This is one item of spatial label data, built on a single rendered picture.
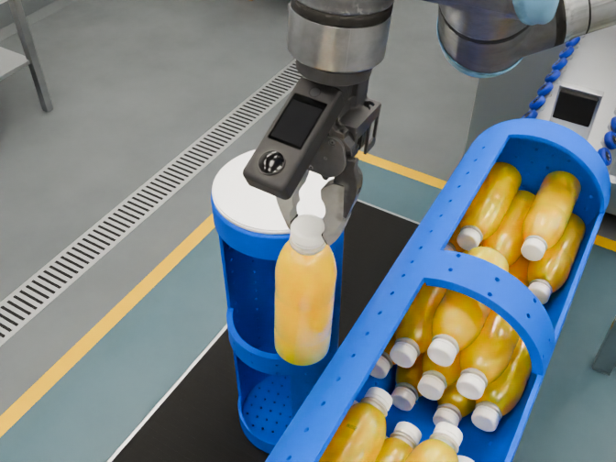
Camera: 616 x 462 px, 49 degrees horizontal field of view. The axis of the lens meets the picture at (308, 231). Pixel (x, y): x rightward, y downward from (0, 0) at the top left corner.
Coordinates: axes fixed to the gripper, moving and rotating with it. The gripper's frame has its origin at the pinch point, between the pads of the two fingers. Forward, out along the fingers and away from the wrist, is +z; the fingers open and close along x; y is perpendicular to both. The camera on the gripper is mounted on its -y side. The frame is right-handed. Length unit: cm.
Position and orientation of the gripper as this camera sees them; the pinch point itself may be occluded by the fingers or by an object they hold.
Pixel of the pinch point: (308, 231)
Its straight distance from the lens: 74.5
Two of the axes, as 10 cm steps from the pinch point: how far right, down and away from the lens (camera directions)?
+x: -8.8, -3.6, 3.1
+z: -0.7, 7.5, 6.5
